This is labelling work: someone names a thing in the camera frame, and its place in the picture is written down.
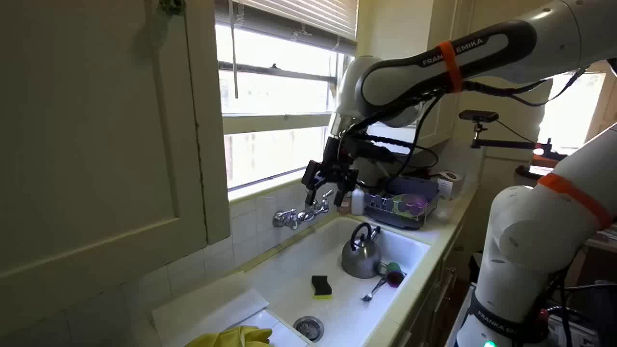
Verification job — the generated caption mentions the white kitchen sink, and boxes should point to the white kitchen sink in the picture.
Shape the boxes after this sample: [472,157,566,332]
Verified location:
[246,215,431,347]

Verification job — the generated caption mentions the window roller blind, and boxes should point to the window roller blind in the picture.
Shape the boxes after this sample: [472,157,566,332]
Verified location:
[213,0,360,45]

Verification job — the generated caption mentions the white soap pump bottle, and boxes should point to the white soap pump bottle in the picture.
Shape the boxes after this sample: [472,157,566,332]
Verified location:
[348,188,366,219]

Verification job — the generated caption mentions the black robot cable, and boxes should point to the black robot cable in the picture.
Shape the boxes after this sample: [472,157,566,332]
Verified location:
[339,64,587,190]

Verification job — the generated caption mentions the white container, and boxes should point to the white container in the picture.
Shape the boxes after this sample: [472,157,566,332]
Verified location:
[435,170,464,201]

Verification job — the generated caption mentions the cream cabinet door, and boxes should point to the cream cabinet door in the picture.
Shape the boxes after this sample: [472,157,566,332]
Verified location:
[0,0,231,336]

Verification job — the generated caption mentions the yellow rubber gloves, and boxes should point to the yellow rubber gloves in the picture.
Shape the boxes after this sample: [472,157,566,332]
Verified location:
[185,325,275,347]

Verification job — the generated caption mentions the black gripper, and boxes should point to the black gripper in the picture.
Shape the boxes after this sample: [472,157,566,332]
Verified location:
[302,136,362,211]

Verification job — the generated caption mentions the green and purple cup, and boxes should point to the green and purple cup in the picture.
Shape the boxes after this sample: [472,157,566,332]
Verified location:
[377,257,406,290]

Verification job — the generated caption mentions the orange strap band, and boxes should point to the orange strap band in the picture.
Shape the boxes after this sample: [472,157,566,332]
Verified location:
[535,172,614,232]
[437,41,464,95]

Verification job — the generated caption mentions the window frame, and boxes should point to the window frame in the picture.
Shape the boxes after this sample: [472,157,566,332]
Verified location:
[213,0,358,203]

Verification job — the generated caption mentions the white flat sheet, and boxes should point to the white flat sheet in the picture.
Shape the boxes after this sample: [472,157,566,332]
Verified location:
[150,288,269,344]

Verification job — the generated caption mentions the steel kettle with black handle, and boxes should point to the steel kettle with black handle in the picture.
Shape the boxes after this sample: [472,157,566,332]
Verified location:
[339,221,385,280]

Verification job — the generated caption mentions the black cable bundle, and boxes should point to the black cable bundle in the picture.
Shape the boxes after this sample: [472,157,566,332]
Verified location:
[545,257,617,347]

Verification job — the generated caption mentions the chrome wall faucet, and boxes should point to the chrome wall faucet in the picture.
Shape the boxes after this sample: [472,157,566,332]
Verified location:
[271,190,335,232]

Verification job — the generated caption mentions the metal sink drain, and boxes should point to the metal sink drain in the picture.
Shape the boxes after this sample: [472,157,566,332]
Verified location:
[292,315,325,344]

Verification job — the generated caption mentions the black camera on stand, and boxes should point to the black camera on stand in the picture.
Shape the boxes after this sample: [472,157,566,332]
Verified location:
[456,109,566,161]

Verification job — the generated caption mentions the dish rack with colourful items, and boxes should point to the dish rack with colourful items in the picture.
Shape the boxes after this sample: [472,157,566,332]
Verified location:
[362,176,441,232]

